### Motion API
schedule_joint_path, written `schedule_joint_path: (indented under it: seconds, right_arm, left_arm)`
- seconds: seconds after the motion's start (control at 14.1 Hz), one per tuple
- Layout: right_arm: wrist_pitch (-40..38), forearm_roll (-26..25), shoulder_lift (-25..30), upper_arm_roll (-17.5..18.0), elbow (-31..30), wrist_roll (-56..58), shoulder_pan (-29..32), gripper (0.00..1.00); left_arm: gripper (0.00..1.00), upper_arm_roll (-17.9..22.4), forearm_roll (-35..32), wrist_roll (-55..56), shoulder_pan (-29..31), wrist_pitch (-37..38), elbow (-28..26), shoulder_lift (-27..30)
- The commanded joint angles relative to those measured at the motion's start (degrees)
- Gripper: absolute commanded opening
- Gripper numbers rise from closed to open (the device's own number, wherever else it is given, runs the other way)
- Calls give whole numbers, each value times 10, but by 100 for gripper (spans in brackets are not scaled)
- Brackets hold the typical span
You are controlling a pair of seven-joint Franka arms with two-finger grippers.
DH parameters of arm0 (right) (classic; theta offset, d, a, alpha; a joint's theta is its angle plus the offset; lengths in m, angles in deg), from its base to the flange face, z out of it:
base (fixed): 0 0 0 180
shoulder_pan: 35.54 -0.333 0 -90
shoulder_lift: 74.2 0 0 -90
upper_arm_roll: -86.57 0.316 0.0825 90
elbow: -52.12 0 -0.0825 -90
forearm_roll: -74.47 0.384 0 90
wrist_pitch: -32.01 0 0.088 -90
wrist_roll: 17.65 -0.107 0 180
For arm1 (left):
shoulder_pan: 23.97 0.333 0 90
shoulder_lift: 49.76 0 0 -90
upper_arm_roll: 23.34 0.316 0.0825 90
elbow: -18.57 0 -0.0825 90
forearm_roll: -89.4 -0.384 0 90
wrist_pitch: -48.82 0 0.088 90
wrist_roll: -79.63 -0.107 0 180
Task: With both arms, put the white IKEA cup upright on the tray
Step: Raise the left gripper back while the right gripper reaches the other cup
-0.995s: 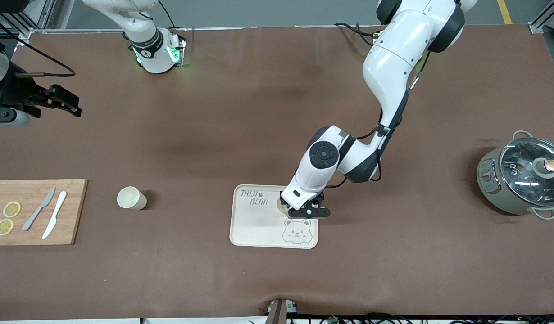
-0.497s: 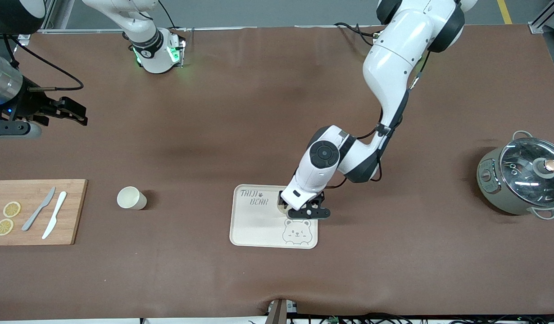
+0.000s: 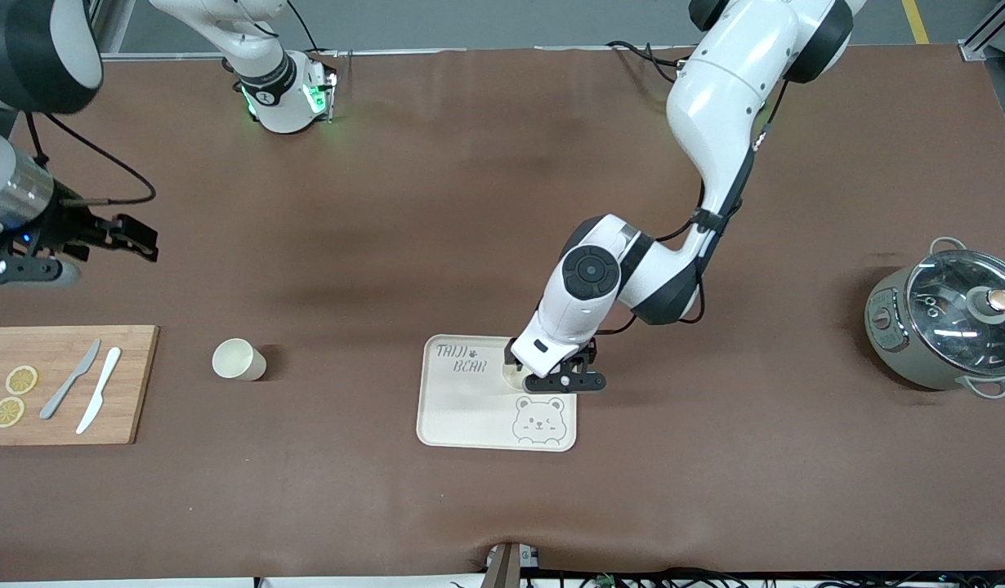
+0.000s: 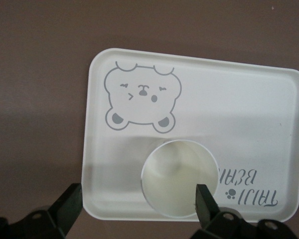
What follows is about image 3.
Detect wooden cutting board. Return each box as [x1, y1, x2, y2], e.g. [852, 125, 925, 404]
[0, 324, 160, 447]

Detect cream bear print tray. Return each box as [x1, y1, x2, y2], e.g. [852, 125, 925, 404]
[415, 333, 578, 453]

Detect grey plastic knife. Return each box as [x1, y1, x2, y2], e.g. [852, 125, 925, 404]
[38, 338, 102, 421]

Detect aluminium frame profile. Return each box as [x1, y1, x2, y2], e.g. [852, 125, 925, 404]
[958, 0, 1005, 63]
[84, 0, 136, 60]

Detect black base cables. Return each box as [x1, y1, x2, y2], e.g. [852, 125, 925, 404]
[605, 38, 691, 82]

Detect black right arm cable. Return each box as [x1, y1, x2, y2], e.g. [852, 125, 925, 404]
[24, 109, 157, 207]

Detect glass pot lid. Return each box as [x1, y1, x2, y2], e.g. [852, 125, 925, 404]
[904, 248, 1005, 377]

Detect white plastic knife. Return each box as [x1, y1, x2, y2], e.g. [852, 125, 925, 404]
[75, 346, 123, 435]

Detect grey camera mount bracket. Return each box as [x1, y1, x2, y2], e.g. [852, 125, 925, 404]
[485, 541, 542, 588]

